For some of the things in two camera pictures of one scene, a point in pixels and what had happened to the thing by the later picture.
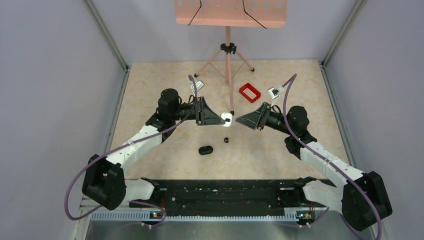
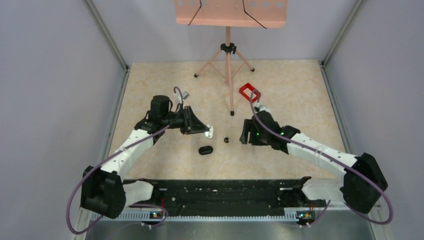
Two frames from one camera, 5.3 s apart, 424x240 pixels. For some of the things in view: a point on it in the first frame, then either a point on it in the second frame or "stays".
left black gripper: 206,116 → 191,124
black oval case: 205,150 stays
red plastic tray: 248,92 stays
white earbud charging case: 228,118 → 210,133
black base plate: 228,198 stays
